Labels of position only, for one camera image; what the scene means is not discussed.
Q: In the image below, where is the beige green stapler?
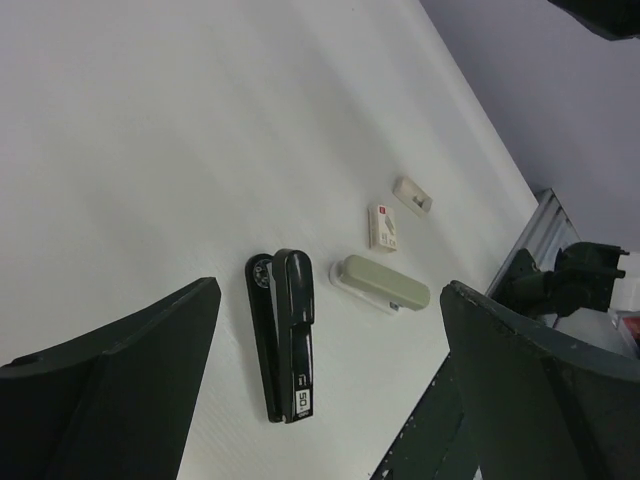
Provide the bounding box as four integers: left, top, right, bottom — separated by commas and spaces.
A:
329, 255, 431, 315

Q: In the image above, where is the aluminium frame rail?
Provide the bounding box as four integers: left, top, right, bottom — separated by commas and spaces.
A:
486, 189, 581, 298

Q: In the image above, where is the white staple box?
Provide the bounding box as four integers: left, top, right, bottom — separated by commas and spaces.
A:
368, 204, 398, 253

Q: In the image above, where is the black stapler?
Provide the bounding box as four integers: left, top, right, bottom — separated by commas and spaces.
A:
245, 249, 315, 424

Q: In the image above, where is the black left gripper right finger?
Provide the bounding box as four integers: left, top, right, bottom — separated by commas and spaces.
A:
374, 281, 639, 479

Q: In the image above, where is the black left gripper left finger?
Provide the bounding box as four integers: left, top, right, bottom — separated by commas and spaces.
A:
1, 277, 221, 479

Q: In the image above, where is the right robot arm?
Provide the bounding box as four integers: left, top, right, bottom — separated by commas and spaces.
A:
493, 242, 630, 318

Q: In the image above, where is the beige staple tray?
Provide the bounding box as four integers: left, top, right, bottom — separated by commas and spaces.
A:
392, 176, 433, 218

